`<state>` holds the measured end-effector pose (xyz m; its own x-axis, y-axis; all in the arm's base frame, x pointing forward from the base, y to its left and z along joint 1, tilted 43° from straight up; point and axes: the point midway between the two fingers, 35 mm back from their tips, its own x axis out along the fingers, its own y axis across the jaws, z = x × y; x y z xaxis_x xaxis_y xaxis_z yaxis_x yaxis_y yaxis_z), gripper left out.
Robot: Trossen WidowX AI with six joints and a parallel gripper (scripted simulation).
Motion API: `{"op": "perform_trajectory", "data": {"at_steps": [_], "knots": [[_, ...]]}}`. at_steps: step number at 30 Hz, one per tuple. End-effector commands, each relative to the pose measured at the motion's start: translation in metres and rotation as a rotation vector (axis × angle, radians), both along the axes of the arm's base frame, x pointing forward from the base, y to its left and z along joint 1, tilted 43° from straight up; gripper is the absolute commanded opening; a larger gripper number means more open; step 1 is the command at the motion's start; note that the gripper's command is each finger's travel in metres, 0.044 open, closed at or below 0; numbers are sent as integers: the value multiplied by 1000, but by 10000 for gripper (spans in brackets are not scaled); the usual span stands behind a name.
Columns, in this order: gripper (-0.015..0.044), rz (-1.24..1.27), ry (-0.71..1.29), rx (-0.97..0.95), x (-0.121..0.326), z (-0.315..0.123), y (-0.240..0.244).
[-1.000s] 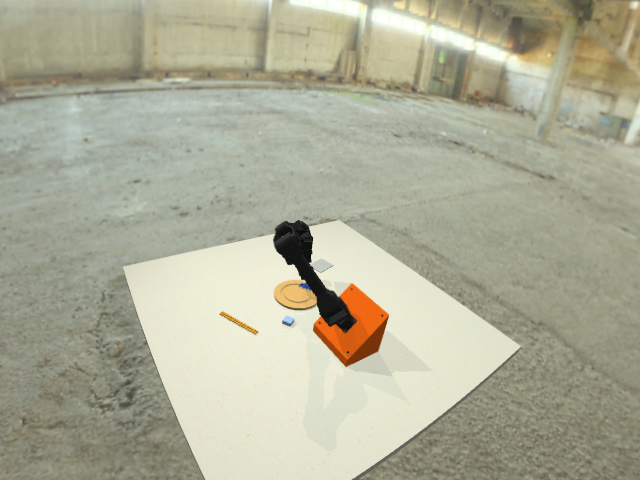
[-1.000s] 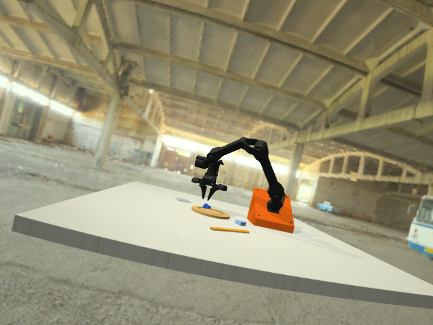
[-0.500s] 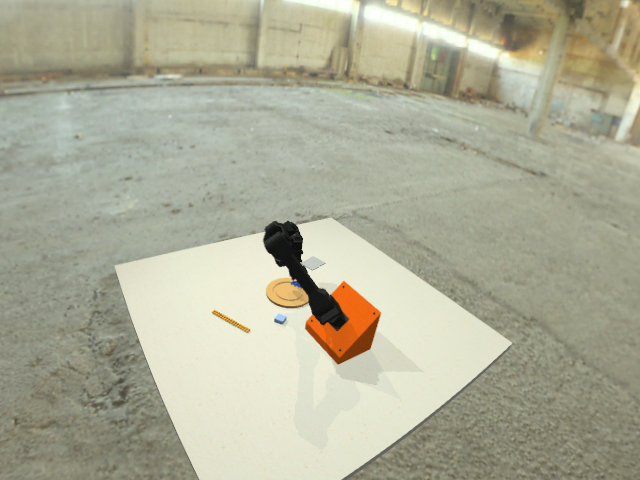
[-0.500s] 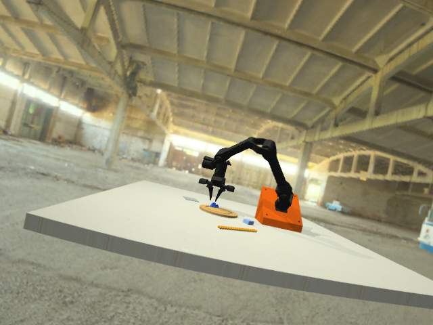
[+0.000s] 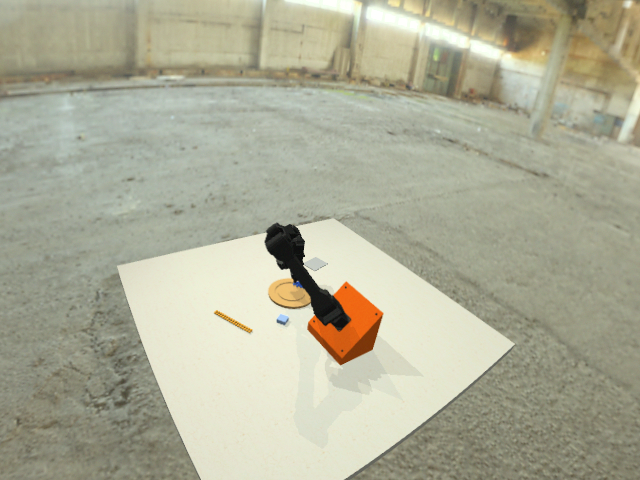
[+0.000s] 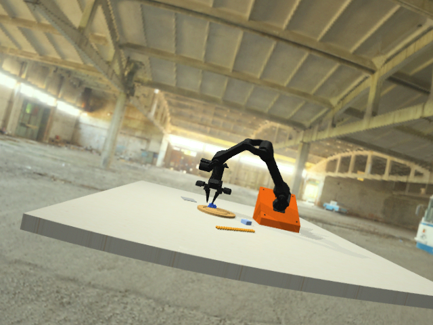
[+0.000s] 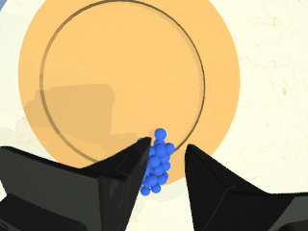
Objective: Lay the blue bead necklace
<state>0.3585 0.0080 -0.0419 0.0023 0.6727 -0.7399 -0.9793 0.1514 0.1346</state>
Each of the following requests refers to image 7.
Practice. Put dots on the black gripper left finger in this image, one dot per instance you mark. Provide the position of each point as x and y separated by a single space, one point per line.
101 195

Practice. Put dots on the orange round bead board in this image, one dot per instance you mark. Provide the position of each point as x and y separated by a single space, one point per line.
96 76

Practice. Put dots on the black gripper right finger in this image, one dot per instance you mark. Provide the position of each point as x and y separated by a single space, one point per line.
223 201

